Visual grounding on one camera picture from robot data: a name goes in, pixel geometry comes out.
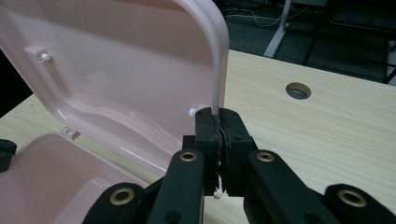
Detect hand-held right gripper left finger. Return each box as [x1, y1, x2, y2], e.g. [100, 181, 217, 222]
[145, 106, 224, 224]

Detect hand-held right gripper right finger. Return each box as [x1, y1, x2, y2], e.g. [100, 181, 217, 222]
[219, 107, 342, 224]

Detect white desk leg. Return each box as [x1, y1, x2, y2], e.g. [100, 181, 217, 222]
[262, 0, 294, 59]

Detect black metal chair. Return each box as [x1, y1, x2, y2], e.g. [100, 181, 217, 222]
[301, 0, 396, 85]

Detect white floor cable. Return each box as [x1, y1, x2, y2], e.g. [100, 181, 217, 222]
[226, 8, 284, 28]

